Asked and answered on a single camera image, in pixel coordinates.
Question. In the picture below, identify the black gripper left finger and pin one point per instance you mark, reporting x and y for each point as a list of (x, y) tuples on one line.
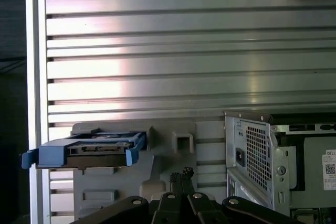
[(165, 208)]

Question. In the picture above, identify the black PC case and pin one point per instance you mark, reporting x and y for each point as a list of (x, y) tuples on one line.
[(236, 140)]

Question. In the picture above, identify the hard disk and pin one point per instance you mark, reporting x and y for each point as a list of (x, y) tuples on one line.
[(52, 155)]

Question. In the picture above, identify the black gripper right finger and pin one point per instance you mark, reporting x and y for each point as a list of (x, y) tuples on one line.
[(202, 208)]

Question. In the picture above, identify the grey power supply unit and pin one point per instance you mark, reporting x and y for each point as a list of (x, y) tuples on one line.
[(312, 163)]

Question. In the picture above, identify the grey parts rack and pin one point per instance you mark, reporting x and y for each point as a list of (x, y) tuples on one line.
[(157, 161)]

